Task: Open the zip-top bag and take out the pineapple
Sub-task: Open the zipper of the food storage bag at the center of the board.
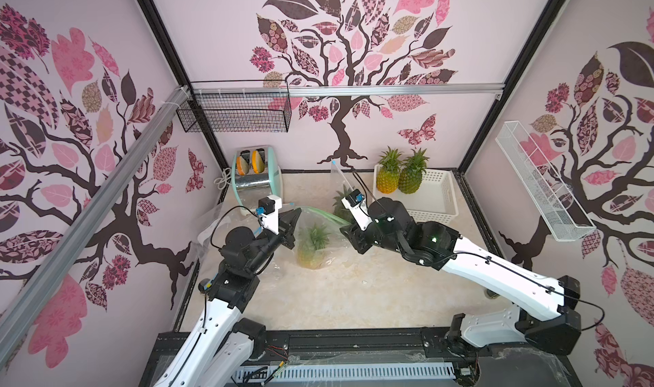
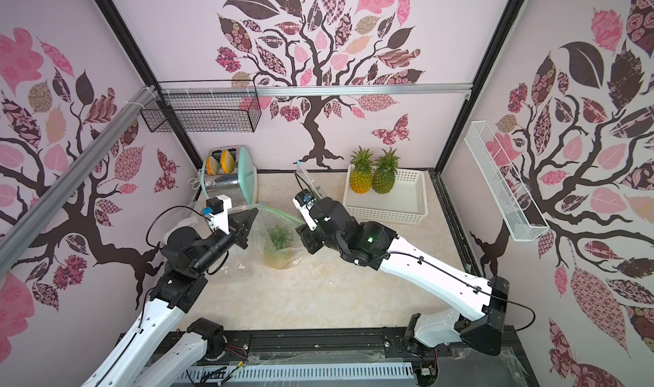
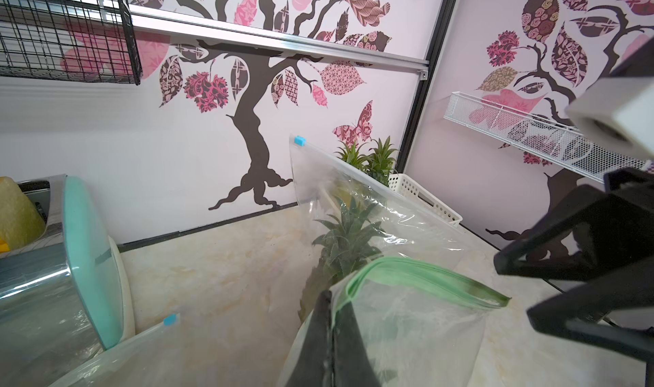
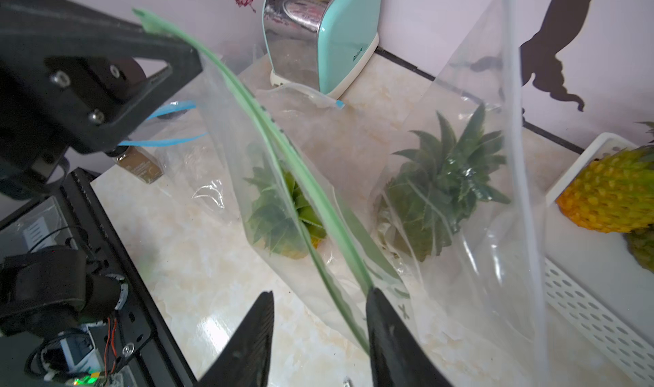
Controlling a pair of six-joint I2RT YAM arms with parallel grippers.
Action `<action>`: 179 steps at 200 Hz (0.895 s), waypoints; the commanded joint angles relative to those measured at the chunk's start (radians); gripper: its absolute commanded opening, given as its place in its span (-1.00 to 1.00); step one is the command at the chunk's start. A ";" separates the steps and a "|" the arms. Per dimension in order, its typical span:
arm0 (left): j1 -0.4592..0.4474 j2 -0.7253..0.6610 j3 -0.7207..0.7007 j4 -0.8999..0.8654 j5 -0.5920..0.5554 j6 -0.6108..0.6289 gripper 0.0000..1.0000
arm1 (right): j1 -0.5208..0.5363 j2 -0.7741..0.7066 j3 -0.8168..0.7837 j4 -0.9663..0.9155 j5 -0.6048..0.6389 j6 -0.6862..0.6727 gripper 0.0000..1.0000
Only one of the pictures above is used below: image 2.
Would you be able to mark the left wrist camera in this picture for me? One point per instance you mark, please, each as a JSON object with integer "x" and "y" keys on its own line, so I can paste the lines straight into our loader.
{"x": 215, "y": 213}

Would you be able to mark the aluminium rail back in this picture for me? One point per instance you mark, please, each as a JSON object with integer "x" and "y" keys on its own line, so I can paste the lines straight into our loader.
{"x": 349, "y": 90}

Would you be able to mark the aluminium rail left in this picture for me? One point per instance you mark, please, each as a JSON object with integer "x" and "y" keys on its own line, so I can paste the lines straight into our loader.
{"x": 23, "y": 234}

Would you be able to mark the white vent strip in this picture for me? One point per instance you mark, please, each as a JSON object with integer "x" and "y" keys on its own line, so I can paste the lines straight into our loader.
{"x": 287, "y": 373}

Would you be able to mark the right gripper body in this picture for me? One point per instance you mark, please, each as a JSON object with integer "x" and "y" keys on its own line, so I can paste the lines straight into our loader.
{"x": 311, "y": 231}

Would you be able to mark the white plastic basket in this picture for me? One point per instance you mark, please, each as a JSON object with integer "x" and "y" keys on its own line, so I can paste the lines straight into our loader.
{"x": 406, "y": 203}

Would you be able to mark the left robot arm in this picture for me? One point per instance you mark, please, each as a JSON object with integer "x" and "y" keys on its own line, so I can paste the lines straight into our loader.
{"x": 131, "y": 364}

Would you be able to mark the black wire wall basket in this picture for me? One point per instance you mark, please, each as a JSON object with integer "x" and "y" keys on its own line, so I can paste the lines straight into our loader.
{"x": 211, "y": 106}

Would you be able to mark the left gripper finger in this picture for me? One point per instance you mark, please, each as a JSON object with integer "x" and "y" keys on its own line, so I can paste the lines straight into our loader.
{"x": 246, "y": 214}
{"x": 248, "y": 221}

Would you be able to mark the green-zip bag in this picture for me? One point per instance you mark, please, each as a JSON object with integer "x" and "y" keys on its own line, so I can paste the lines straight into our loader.
{"x": 268, "y": 218}

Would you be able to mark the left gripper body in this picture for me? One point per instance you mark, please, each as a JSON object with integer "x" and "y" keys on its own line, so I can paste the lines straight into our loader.
{"x": 237, "y": 231}

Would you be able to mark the mint green toaster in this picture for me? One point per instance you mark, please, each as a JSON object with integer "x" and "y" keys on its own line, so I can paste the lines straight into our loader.
{"x": 229, "y": 171}

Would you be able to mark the white wire wall shelf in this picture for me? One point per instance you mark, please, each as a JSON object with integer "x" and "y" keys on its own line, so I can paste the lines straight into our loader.
{"x": 494, "y": 154}

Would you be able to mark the back right zip bag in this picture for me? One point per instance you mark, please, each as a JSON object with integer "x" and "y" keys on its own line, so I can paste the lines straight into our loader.
{"x": 309, "y": 182}

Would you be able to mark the pineapple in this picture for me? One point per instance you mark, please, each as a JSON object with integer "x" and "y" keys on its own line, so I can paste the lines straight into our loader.
{"x": 386, "y": 168}
{"x": 278, "y": 250}
{"x": 361, "y": 176}

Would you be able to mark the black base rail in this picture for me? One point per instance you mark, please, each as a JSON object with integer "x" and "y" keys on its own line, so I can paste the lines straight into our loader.
{"x": 445, "y": 365}

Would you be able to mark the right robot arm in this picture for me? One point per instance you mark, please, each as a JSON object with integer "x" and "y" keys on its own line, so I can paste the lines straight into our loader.
{"x": 478, "y": 305}

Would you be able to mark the aluminium rail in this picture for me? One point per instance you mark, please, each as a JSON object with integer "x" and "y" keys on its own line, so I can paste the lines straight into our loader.
{"x": 349, "y": 90}
{"x": 23, "y": 234}

